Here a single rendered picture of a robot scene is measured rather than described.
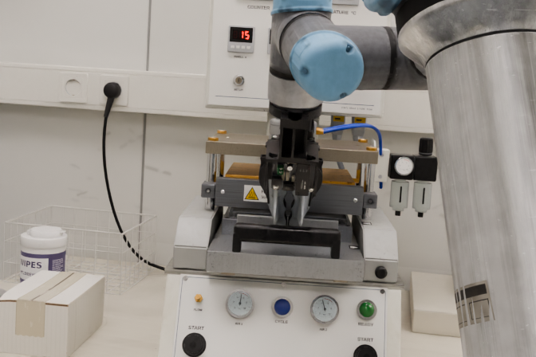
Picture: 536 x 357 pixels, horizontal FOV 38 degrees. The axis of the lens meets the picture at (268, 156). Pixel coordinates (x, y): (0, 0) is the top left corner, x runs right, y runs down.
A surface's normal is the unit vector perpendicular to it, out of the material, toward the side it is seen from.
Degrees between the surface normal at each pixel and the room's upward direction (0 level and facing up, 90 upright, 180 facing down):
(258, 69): 90
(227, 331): 65
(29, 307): 88
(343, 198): 90
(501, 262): 77
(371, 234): 41
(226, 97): 90
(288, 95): 110
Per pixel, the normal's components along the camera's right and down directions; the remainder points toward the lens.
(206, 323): 0.00, -0.33
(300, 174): -0.05, 0.44
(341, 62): 0.19, 0.43
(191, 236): 0.03, -0.69
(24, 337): -0.11, 0.11
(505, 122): -0.30, -0.24
